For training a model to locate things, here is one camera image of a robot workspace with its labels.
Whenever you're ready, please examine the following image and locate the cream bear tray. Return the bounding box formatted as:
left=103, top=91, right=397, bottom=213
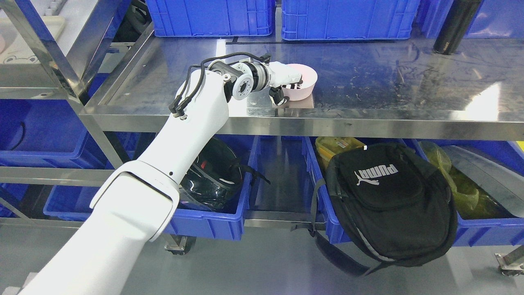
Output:
left=0, top=16, right=66, bottom=65

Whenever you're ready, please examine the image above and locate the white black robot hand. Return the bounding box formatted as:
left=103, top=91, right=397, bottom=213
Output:
left=266, top=61, right=303, bottom=106

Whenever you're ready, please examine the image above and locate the blue bin holding helmet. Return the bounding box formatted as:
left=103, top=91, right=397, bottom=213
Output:
left=164, top=134, right=262, bottom=241

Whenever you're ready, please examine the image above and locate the pink ikea bowl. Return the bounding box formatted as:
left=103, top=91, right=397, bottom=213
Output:
left=282, top=64, right=318, bottom=101

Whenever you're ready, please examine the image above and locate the blue bin left shelf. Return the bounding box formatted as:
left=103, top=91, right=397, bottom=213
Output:
left=0, top=99, right=107, bottom=169

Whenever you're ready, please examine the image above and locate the blue bin holding backpack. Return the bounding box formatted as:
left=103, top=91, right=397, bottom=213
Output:
left=302, top=137, right=524, bottom=247

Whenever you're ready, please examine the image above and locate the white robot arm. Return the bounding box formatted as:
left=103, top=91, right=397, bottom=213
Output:
left=19, top=52, right=301, bottom=295

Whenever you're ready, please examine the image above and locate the stainless steel shelf rack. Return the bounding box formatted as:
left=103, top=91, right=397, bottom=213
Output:
left=1, top=0, right=155, bottom=225

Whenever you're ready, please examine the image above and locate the yellow lidded container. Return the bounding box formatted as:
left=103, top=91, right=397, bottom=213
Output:
left=315, top=136, right=365, bottom=170

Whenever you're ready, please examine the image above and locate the blue crate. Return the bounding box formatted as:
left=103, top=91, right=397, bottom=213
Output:
left=281, top=0, right=420, bottom=41
left=146, top=0, right=276, bottom=37

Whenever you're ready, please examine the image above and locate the black motorcycle helmet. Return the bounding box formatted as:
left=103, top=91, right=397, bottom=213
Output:
left=178, top=137, right=270, bottom=212

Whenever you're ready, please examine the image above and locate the black puma backpack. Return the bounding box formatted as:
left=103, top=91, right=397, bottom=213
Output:
left=306, top=142, right=457, bottom=277

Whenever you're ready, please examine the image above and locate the blue crate top right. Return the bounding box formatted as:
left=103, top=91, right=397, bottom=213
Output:
left=281, top=0, right=420, bottom=41

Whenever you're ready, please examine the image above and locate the blue crate top left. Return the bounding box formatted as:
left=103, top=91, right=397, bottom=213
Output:
left=146, top=0, right=276, bottom=37

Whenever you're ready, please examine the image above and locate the yellow green plastic bag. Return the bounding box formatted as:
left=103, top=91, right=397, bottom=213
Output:
left=418, top=141, right=480, bottom=213

